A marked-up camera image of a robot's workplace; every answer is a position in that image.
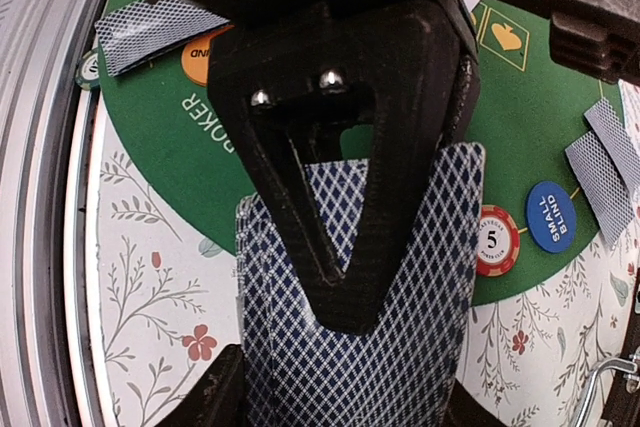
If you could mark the green round poker mat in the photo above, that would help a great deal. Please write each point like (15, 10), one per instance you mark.
(527, 111)

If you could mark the orange big blind button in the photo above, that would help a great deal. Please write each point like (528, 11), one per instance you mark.
(195, 56)

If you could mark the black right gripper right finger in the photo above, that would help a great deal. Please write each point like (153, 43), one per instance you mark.
(464, 411)

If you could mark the blue small blind button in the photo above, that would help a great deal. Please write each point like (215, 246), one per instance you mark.
(551, 217)

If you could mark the floral white tablecloth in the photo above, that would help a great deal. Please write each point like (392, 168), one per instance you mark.
(164, 287)

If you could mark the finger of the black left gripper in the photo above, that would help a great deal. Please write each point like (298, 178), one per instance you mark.
(349, 129)

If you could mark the blue checked card deck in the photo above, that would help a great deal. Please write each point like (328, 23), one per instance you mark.
(299, 373)

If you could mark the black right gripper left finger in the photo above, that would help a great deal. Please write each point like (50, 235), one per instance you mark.
(218, 398)

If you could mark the black poker chip case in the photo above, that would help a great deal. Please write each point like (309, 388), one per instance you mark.
(622, 403)

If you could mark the small chip stack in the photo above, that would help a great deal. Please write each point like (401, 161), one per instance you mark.
(499, 242)

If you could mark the dealt cards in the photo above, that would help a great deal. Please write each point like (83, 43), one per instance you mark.
(140, 31)
(606, 164)

